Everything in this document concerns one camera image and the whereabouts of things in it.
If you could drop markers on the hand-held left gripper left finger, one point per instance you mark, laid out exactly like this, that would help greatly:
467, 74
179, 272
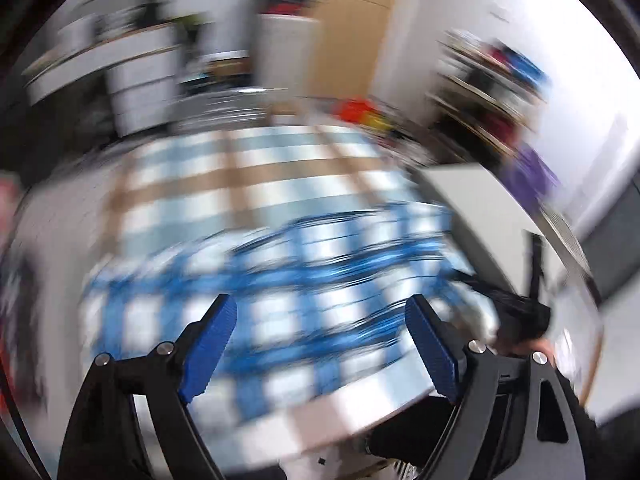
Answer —
210, 350

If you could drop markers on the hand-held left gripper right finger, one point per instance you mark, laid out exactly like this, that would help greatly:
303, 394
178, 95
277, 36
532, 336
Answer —
435, 355

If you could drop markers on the blue plaid shirt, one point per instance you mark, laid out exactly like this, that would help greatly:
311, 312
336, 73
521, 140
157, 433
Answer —
325, 270

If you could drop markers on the purple plastic bag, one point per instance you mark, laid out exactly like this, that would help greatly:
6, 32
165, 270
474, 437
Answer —
530, 172

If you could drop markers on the checkered tablecloth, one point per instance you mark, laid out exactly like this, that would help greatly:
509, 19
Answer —
250, 170

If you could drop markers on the silver ribbed suitcase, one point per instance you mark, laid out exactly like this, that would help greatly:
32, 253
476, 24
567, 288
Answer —
225, 107

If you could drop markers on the orange plastic bag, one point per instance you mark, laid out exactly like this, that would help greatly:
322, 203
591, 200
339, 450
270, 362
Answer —
356, 110

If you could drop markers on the white desk with drawers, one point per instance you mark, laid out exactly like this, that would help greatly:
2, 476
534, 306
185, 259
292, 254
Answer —
130, 75

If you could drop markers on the tall pale grey suitcase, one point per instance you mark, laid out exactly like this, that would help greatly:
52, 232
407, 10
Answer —
286, 52

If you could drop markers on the wooden door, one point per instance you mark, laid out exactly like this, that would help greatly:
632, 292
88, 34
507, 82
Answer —
355, 35

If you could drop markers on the black and red shoe box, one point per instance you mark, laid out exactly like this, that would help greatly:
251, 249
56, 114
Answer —
287, 6

